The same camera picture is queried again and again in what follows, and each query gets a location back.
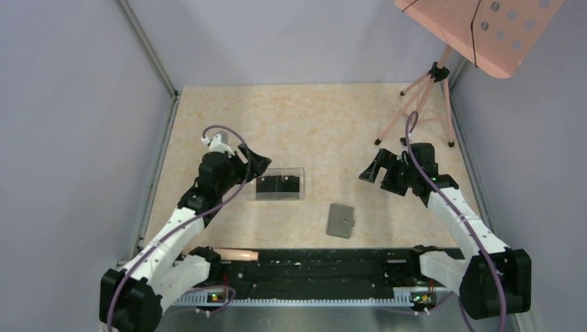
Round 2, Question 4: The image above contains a grey card holder wallet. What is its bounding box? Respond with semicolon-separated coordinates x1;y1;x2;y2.
326;203;355;239

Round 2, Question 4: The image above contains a pink music stand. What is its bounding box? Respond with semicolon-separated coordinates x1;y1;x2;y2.
374;0;564;147

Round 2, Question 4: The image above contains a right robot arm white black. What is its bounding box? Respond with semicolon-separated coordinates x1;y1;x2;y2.
359;142;532;320

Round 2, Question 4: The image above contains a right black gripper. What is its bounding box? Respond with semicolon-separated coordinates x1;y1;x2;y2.
360;148;418;196

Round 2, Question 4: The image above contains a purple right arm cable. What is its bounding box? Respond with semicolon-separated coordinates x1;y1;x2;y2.
403;111;508;332

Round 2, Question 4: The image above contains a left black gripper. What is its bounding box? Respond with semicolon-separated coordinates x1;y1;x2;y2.
217;142;271;195

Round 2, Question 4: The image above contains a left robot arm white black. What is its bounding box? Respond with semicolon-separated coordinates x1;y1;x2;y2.
99;143;272;331

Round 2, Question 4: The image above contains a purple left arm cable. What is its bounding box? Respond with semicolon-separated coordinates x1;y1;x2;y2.
105;124;252;332

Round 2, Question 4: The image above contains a beige cylindrical handle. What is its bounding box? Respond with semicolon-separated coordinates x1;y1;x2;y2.
213;248;259;261

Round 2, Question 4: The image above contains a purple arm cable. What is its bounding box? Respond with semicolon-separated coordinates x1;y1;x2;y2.
403;111;508;332
105;124;252;332

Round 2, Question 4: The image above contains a clear plastic card box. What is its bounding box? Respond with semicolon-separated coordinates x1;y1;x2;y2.
245;167;305;201

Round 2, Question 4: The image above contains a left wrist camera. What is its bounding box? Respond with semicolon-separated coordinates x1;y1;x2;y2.
201;130;234;157

